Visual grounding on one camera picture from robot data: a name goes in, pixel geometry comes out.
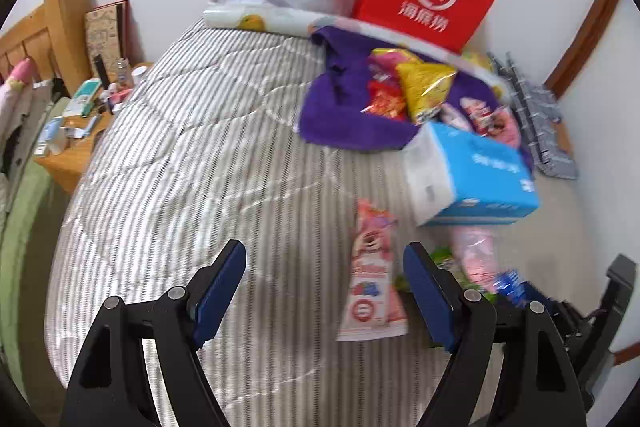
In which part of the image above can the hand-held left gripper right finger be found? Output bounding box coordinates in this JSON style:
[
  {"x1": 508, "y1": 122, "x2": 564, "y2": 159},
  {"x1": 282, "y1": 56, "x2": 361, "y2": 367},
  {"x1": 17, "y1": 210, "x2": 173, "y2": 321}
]
[{"x1": 402, "y1": 242, "x2": 588, "y2": 427}]

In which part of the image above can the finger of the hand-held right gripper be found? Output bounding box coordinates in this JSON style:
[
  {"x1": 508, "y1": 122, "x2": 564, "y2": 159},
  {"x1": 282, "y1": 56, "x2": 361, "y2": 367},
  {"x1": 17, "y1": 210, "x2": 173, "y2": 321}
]
[{"x1": 545, "y1": 297, "x2": 608, "y2": 348}]

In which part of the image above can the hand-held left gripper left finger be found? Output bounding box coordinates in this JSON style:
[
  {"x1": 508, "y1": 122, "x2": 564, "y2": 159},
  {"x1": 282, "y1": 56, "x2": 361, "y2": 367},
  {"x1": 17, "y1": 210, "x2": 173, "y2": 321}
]
[{"x1": 59, "y1": 239, "x2": 248, "y2": 427}]

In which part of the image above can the pink bear snack packet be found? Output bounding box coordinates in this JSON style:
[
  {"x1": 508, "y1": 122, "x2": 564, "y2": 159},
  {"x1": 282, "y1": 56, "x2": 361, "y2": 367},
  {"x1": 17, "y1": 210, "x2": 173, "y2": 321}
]
[{"x1": 336, "y1": 199, "x2": 408, "y2": 342}]

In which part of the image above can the green snack packet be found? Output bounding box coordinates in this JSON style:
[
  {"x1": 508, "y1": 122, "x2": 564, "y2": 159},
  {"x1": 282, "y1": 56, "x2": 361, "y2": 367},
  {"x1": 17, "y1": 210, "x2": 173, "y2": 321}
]
[{"x1": 395, "y1": 247, "x2": 493, "y2": 303}]

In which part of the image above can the pale pink snack packet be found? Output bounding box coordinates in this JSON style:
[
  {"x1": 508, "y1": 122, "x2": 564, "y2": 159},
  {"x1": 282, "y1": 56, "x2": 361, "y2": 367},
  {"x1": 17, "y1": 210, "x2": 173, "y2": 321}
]
[{"x1": 450, "y1": 227, "x2": 496, "y2": 293}]

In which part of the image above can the blue snack packet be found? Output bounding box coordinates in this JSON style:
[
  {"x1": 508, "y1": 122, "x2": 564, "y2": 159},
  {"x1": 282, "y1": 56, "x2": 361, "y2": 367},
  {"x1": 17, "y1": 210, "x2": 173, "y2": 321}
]
[{"x1": 492, "y1": 269, "x2": 526, "y2": 308}]

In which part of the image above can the blue tissue pack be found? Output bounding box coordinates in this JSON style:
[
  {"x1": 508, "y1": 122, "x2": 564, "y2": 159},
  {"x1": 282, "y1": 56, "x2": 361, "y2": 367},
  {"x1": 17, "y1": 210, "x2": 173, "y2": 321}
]
[{"x1": 402, "y1": 122, "x2": 541, "y2": 228}]

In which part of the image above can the grey checked cloth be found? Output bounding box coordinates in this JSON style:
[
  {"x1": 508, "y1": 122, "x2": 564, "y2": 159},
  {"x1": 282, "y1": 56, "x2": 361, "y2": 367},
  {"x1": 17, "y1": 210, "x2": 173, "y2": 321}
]
[{"x1": 487, "y1": 52, "x2": 578, "y2": 180}]

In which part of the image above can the purple towel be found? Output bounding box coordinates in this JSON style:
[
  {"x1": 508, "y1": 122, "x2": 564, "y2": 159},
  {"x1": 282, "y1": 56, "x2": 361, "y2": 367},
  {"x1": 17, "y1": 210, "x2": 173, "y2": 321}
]
[{"x1": 298, "y1": 26, "x2": 536, "y2": 168}]

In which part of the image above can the green blanket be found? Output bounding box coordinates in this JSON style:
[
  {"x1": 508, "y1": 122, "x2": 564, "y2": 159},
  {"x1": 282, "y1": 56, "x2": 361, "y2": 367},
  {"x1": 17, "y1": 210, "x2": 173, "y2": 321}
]
[{"x1": 0, "y1": 162, "x2": 66, "y2": 388}]

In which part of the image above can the wooden nightstand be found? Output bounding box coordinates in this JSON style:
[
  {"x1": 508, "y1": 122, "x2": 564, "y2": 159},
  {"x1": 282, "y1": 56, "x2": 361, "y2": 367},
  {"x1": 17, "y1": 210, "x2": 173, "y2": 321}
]
[{"x1": 32, "y1": 62, "x2": 153, "y2": 195}]

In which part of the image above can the white box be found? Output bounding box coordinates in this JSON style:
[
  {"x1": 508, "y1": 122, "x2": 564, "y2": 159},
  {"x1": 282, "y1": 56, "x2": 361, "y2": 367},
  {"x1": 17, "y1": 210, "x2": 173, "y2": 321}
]
[{"x1": 35, "y1": 117, "x2": 66, "y2": 158}]

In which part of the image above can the teal box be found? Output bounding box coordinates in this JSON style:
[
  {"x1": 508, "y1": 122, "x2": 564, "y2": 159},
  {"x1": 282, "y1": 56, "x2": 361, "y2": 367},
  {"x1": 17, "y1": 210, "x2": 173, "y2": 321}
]
[{"x1": 62, "y1": 78, "x2": 103, "y2": 118}]

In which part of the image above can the pink yellow striped snack packet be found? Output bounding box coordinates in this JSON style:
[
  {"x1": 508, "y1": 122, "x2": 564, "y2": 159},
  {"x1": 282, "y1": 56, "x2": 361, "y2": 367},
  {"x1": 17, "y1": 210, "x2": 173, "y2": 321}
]
[{"x1": 370, "y1": 48, "x2": 418, "y2": 80}]

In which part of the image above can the pile of clothes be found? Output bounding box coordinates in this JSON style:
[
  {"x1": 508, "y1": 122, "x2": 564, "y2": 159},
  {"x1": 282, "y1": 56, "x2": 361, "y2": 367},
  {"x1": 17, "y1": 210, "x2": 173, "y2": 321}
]
[{"x1": 0, "y1": 57, "x2": 71, "y2": 218}]

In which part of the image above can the rolled fruit print mat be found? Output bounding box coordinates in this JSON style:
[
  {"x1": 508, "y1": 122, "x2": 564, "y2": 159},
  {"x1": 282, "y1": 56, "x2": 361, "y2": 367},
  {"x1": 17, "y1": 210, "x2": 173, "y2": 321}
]
[{"x1": 202, "y1": 4, "x2": 381, "y2": 40}]

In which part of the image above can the wooden headboard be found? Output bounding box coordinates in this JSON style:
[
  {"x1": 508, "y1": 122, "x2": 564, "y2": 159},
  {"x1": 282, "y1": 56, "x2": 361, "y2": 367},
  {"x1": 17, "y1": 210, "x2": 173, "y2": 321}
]
[{"x1": 0, "y1": 0, "x2": 96, "y2": 98}]

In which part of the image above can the brown wooden door frame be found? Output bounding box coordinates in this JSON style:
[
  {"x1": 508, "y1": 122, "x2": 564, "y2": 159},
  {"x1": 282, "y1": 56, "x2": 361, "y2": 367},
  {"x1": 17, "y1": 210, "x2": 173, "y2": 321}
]
[{"x1": 544, "y1": 0, "x2": 623, "y2": 100}]

